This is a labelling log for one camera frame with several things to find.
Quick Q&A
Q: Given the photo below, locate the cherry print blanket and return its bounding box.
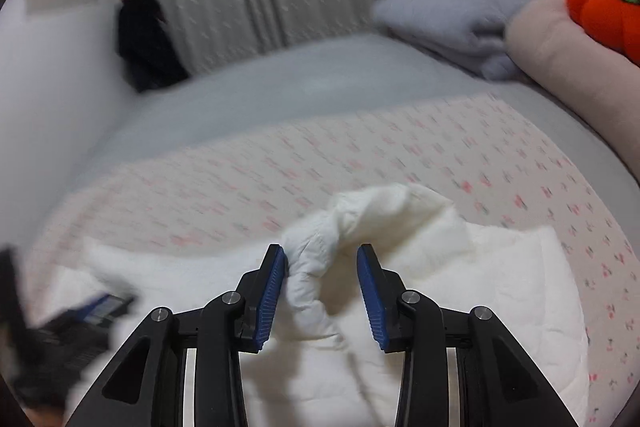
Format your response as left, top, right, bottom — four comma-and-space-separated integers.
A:
25, 92, 640, 427

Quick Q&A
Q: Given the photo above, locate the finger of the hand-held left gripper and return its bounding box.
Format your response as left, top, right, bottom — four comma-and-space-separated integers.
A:
65, 291, 137, 329

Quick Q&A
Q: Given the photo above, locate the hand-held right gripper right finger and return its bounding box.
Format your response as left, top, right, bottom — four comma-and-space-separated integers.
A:
356, 243, 581, 427

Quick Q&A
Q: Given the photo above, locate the black hanging garment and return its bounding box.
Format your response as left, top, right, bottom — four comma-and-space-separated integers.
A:
116, 0, 191, 94

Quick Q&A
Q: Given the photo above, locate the grey bed sheet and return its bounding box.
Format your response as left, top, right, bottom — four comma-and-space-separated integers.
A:
75, 32, 636, 192

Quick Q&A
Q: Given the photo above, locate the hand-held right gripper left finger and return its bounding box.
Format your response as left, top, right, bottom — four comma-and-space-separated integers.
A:
65, 243, 289, 427

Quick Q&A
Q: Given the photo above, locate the grey folded fleece blanket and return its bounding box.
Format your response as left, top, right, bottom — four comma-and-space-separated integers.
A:
372, 0, 531, 80

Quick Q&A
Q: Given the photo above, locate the white puffer jacket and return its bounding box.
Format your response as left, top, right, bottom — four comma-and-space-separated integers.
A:
65, 182, 593, 427

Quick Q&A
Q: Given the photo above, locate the orange plush toy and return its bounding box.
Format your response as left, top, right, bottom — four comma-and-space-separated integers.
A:
566, 0, 640, 68

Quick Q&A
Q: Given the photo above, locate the pink plush pillow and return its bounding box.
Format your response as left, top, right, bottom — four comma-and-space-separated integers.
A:
505, 0, 640, 168

